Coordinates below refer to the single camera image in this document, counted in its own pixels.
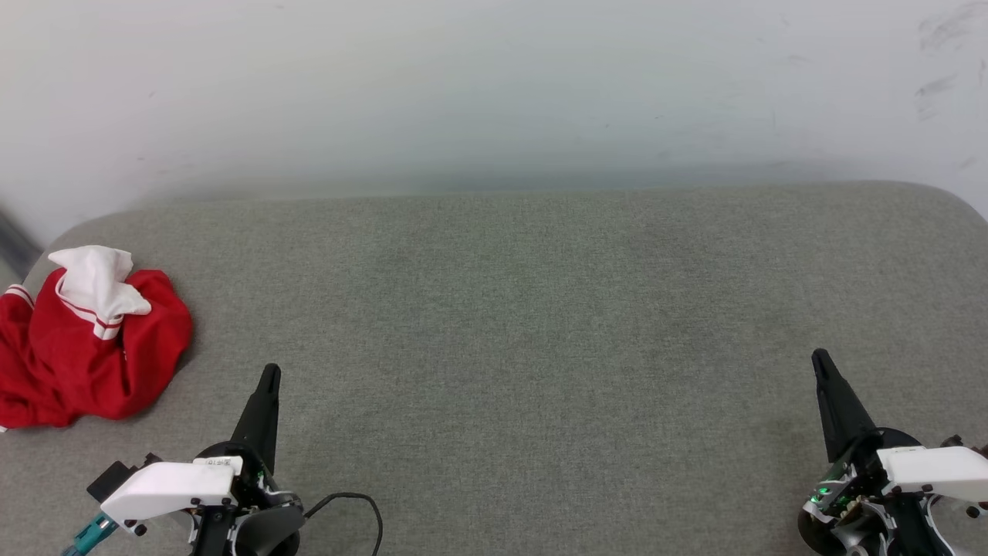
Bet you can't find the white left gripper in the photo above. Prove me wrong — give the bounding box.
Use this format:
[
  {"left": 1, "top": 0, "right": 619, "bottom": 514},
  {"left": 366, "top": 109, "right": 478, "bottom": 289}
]
[{"left": 100, "top": 363, "right": 306, "bottom": 536}]

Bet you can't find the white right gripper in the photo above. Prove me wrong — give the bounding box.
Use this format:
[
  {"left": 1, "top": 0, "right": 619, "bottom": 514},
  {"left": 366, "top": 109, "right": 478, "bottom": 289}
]
[{"left": 799, "top": 348, "right": 988, "bottom": 554}]

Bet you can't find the red and white t-shirt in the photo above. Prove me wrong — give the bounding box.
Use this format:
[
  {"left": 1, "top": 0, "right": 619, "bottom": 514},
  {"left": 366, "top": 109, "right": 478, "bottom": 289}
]
[{"left": 0, "top": 246, "right": 194, "bottom": 431}]

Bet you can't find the teal left camera connector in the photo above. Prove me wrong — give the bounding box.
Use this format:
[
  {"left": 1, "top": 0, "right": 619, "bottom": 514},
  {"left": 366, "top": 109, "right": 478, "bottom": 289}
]
[{"left": 62, "top": 513, "right": 118, "bottom": 556}]

